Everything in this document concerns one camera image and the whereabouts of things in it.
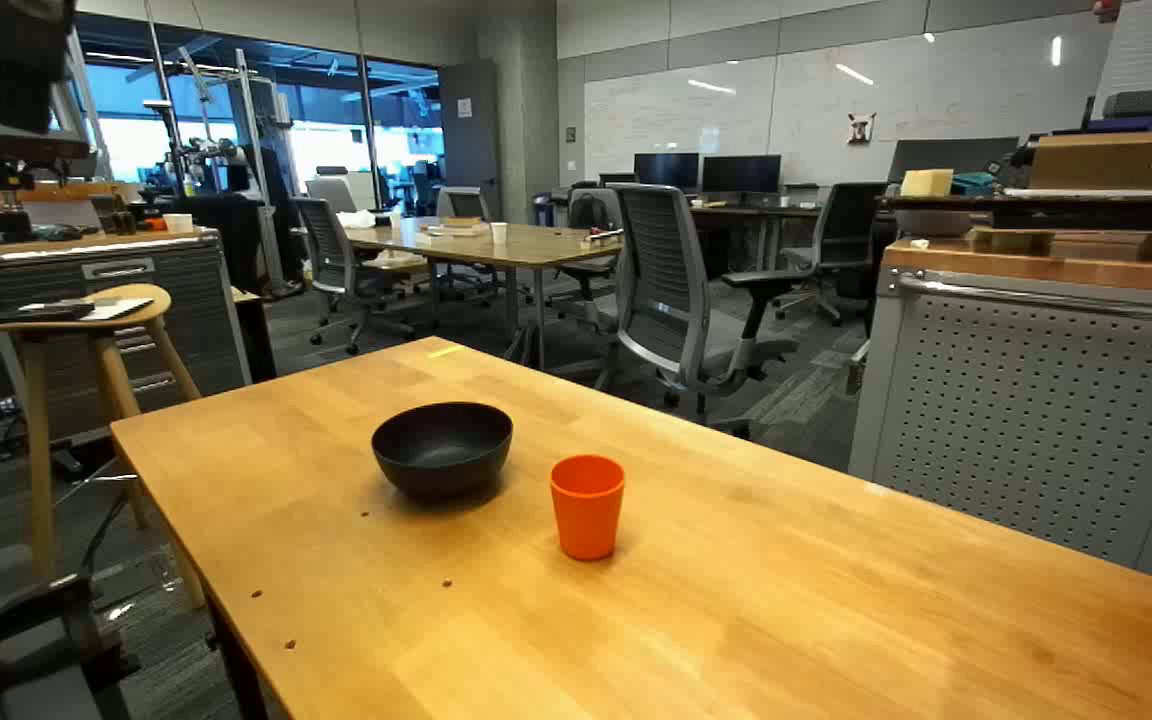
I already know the black office chair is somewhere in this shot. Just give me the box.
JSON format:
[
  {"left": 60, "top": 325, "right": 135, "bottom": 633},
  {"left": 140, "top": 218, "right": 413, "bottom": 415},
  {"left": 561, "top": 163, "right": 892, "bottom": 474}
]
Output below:
[{"left": 782, "top": 179, "right": 895, "bottom": 326}]

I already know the black computer monitor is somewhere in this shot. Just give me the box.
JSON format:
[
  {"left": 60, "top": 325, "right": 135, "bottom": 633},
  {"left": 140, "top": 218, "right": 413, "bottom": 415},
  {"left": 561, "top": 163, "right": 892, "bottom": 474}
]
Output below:
[
  {"left": 631, "top": 146, "right": 704, "bottom": 193},
  {"left": 698, "top": 152, "right": 782, "bottom": 201}
]

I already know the wooden meeting table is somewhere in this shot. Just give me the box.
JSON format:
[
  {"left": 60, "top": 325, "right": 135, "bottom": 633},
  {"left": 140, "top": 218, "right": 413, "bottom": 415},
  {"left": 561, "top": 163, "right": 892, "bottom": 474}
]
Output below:
[{"left": 338, "top": 216, "right": 628, "bottom": 369}]

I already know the wooden stool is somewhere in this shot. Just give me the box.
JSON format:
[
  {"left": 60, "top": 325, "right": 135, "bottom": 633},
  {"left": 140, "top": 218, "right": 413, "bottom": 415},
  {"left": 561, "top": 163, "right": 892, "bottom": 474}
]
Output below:
[{"left": 0, "top": 281, "right": 203, "bottom": 578}]

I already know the gray cabinet with labels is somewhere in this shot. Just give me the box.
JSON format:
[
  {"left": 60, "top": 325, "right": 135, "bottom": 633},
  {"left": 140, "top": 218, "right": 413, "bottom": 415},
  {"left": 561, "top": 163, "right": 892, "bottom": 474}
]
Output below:
[{"left": 0, "top": 225, "right": 255, "bottom": 435}]

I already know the black bowl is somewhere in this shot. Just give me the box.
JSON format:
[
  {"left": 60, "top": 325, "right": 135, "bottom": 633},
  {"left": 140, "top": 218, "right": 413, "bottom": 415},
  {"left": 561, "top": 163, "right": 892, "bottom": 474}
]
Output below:
[{"left": 369, "top": 401, "right": 514, "bottom": 506}]

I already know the black hanging screen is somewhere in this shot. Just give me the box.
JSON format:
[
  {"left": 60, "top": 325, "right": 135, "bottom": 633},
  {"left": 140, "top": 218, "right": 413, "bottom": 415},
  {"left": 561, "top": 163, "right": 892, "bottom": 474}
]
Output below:
[{"left": 0, "top": 0, "right": 78, "bottom": 136}]

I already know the orange plastic cup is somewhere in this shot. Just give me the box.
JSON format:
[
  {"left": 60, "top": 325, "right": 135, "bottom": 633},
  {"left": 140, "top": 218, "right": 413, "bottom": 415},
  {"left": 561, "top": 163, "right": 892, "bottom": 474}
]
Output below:
[{"left": 547, "top": 451, "right": 631, "bottom": 565}]

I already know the gray mesh office chair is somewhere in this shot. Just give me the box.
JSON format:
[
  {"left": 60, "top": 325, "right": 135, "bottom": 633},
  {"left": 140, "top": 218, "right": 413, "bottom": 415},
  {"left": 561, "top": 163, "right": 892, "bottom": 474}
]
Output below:
[
  {"left": 286, "top": 193, "right": 435, "bottom": 352},
  {"left": 603, "top": 179, "right": 817, "bottom": 420},
  {"left": 433, "top": 182, "right": 494, "bottom": 225},
  {"left": 554, "top": 182, "right": 628, "bottom": 306}
]

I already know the brown wooden box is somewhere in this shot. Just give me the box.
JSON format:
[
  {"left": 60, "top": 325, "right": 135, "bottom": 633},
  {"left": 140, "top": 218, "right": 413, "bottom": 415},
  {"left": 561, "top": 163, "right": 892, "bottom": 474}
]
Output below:
[{"left": 1025, "top": 128, "right": 1152, "bottom": 193}]

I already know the yellow foam block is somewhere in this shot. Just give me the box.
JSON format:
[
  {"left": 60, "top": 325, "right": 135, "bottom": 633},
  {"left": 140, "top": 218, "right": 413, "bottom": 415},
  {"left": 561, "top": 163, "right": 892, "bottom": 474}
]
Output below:
[{"left": 895, "top": 163, "right": 958, "bottom": 202}]

